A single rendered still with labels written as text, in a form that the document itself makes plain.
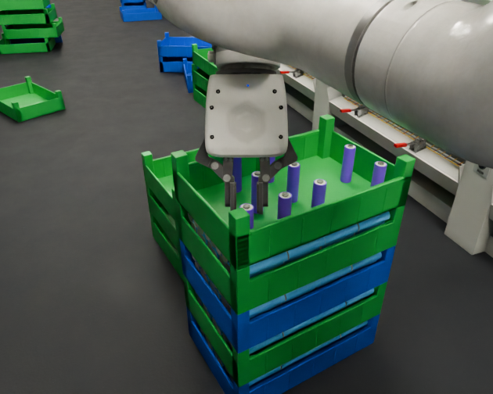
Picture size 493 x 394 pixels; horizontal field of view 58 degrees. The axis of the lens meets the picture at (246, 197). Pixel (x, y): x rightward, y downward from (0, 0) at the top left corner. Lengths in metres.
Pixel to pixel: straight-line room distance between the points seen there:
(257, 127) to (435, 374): 0.59
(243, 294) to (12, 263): 0.72
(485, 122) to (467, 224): 0.93
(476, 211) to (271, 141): 0.72
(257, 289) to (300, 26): 0.35
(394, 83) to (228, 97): 0.27
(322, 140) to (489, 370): 0.52
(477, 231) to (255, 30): 0.86
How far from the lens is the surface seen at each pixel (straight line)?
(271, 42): 0.44
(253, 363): 0.72
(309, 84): 1.75
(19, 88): 2.31
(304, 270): 0.65
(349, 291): 0.76
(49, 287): 1.10
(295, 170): 0.66
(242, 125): 0.53
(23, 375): 0.95
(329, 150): 0.82
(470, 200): 1.17
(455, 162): 1.25
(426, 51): 0.30
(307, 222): 0.59
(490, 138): 0.28
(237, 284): 0.58
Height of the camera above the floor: 0.70
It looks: 33 degrees down
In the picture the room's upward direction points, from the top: straight up
